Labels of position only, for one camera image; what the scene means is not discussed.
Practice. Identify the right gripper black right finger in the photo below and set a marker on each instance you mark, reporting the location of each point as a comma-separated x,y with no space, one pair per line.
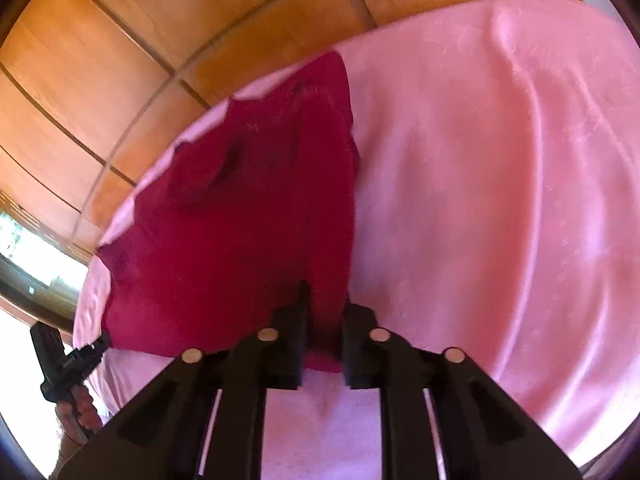
442,416

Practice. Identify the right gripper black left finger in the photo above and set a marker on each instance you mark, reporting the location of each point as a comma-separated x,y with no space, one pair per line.
203,416

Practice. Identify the dark red cloth garment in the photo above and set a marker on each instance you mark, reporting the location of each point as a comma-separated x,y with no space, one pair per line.
256,214

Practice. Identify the person's left hand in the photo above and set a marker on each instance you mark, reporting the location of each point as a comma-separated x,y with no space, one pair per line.
79,418

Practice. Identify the wooden framed doorway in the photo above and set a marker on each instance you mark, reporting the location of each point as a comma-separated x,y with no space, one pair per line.
39,272

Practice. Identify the wooden wardrobe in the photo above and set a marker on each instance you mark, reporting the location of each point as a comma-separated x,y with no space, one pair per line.
93,91

